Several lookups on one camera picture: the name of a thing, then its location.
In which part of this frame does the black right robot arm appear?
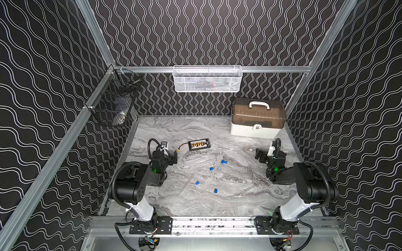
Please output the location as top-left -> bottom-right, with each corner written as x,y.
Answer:
255,138 -> 339,233

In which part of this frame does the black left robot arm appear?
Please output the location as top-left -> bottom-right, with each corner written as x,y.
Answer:
108,138 -> 177,231

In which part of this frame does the white box brown lid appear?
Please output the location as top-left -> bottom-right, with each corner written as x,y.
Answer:
230,97 -> 287,139

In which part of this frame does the black charging board with cable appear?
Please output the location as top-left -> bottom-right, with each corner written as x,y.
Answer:
176,139 -> 211,152

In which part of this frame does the black wire wall basket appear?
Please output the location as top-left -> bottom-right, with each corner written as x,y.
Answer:
84,65 -> 143,128

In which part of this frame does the white mesh wall basket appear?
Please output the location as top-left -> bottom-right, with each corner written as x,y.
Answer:
172,65 -> 243,93

